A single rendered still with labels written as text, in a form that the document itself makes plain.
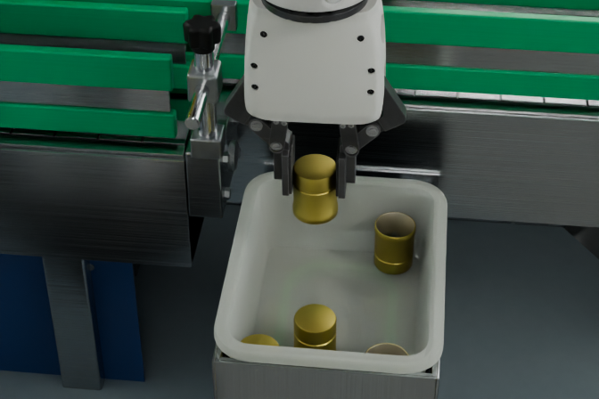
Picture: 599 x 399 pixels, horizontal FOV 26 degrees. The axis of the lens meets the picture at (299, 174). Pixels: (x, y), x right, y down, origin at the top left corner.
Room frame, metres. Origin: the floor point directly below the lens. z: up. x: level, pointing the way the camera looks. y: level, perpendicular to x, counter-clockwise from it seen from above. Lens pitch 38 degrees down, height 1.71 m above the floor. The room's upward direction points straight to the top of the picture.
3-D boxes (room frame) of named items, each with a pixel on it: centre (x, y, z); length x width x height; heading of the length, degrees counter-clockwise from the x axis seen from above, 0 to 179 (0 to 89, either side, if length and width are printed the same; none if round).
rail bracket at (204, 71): (0.89, 0.07, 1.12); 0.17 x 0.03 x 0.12; 174
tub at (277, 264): (0.78, -0.03, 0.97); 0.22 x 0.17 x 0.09; 174
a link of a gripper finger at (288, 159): (0.79, 0.02, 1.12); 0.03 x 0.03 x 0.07; 85
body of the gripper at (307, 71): (0.79, -0.01, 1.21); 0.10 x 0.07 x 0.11; 85
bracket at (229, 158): (0.91, 0.07, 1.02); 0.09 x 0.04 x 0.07; 174
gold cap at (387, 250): (0.86, -0.08, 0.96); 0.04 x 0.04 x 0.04
